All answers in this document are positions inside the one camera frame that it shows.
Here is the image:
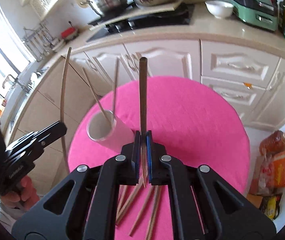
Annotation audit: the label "chrome faucet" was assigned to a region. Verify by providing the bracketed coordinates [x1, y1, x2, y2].
[2, 74, 30, 93]

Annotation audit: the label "green electric grill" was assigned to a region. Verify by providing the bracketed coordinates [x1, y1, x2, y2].
[232, 0, 278, 32]

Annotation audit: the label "pink cylindrical cup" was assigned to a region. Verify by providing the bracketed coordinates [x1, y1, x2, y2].
[87, 110, 134, 153]

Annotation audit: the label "hanging utensil rack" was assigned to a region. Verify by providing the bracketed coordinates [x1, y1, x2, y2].
[21, 22, 55, 62]

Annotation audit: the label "pink tablecloth round table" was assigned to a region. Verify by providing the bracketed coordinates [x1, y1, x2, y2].
[68, 76, 250, 239]

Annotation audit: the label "lower cabinets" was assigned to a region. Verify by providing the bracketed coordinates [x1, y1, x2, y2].
[65, 33, 285, 141]

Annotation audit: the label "person left hand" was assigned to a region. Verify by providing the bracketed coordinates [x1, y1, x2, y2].
[0, 176, 39, 211]

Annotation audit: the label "white bowl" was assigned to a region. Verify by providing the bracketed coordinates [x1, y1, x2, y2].
[205, 1, 234, 19]

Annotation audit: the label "red container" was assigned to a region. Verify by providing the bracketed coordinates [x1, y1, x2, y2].
[61, 27, 78, 38]

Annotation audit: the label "dark wooden chopstick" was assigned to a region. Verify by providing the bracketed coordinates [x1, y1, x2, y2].
[82, 67, 112, 127]

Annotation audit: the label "black gas cooktop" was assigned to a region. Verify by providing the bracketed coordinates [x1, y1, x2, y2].
[86, 3, 195, 43]

